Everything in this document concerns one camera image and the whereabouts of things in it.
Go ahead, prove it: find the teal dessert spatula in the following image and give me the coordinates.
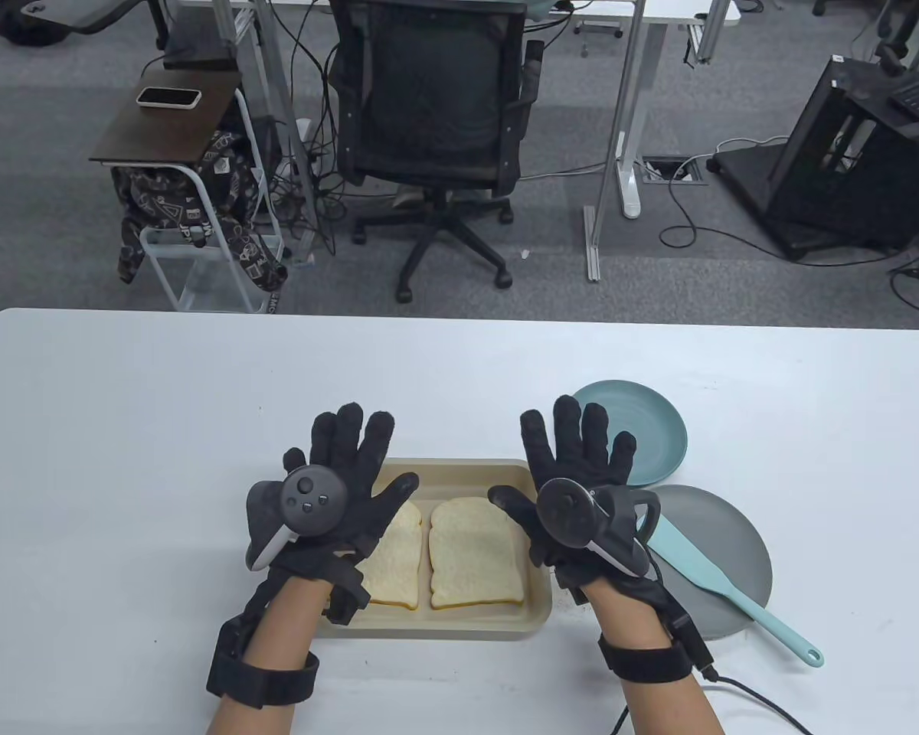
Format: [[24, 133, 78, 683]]
[[636, 509, 824, 667]]

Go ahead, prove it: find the black wrist sensor module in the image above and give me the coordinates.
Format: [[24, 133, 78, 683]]
[[647, 563, 719, 681]]

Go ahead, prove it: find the black mesh office chair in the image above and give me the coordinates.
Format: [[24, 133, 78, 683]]
[[329, 0, 545, 303]]

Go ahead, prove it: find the black equipment cart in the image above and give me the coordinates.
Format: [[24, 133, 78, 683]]
[[707, 55, 919, 261]]

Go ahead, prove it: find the white floor cable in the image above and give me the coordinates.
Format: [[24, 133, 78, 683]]
[[521, 136, 790, 181]]

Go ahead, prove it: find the black sensor cable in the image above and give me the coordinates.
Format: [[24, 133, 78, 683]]
[[611, 672, 813, 735]]

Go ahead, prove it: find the floor outlet box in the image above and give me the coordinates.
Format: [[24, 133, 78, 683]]
[[642, 157, 709, 186]]

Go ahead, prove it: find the beige baking tray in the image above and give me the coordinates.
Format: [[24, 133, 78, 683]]
[[310, 458, 554, 642]]

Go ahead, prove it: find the teal round plate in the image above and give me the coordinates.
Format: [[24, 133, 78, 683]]
[[571, 381, 688, 488]]

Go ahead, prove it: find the person's left hand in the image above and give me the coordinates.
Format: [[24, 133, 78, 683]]
[[264, 403, 420, 625]]

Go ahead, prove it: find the person's right hand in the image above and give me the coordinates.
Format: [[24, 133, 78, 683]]
[[489, 395, 663, 609]]

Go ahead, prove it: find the white toast slice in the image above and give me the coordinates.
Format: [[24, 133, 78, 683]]
[[429, 496, 525, 611], [356, 501, 424, 611]]

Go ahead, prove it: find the black floor cable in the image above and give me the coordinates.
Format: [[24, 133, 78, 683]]
[[659, 157, 901, 267]]

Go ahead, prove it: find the white standing desk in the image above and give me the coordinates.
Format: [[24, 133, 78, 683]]
[[165, 0, 742, 284]]

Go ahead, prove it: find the black smartphone white case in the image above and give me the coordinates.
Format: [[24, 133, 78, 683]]
[[136, 87, 202, 110]]

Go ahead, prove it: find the black white handheld controller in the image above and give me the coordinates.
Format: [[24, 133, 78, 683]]
[[536, 479, 662, 575], [244, 465, 348, 573]]

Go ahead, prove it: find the brown side table white frame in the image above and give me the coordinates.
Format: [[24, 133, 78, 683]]
[[90, 67, 288, 315]]

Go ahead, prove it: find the grey round plate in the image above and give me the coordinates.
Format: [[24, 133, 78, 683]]
[[636, 484, 773, 640]]

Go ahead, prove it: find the brown patterned jacket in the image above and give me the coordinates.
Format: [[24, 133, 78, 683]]
[[111, 130, 288, 315]]

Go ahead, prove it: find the black wrist strap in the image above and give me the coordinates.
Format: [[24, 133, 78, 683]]
[[599, 632, 694, 684], [207, 612, 321, 713]]

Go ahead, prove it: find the black cable bundle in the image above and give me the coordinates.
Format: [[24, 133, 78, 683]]
[[264, 0, 349, 257]]

